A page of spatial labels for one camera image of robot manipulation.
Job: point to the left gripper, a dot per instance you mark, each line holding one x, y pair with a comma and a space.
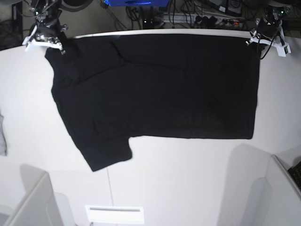
267, 29

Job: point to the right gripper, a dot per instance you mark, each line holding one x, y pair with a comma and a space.
49, 28

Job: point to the black T-shirt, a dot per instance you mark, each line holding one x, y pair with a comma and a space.
108, 89

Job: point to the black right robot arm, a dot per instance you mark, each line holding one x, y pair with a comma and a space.
45, 15

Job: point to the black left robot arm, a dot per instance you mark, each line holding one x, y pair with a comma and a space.
278, 9

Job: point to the power strip with plugs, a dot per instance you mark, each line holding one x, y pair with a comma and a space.
212, 21

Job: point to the blue box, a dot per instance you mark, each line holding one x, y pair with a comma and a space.
140, 3

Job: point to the grey cloth at left edge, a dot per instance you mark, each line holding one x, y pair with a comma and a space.
3, 144

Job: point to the black keyboard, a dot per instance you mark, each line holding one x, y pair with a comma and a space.
295, 173

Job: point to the white bin right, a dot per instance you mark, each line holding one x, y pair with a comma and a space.
274, 200

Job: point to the white bin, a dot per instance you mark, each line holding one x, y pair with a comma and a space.
274, 200
27, 198

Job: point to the white bin left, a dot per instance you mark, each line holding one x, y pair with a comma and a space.
27, 198

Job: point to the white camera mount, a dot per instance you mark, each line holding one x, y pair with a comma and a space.
40, 43
277, 41

